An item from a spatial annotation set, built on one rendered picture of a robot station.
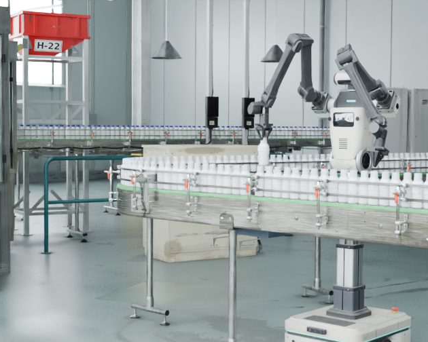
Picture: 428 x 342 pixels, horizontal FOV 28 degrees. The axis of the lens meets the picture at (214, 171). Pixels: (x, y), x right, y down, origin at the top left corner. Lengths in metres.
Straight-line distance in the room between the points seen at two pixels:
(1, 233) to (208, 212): 2.78
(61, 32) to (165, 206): 6.27
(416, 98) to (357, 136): 6.23
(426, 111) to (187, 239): 4.01
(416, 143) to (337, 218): 6.91
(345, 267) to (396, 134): 5.97
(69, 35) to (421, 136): 4.68
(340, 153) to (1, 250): 3.32
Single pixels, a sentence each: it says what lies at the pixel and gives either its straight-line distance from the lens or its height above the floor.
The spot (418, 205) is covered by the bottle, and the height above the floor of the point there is 1.02.
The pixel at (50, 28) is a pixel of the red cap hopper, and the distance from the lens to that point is 11.08.
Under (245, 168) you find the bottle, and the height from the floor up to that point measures 1.15.
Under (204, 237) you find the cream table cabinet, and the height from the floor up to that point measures 0.23.
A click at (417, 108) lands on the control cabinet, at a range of 11.20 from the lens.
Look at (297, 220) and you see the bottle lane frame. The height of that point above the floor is 0.89.
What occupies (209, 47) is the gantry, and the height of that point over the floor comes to 2.39.
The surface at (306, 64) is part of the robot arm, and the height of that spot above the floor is 1.74.
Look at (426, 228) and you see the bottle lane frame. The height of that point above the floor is 0.91.
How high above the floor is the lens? 1.38
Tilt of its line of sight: 3 degrees down
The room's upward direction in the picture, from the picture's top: straight up
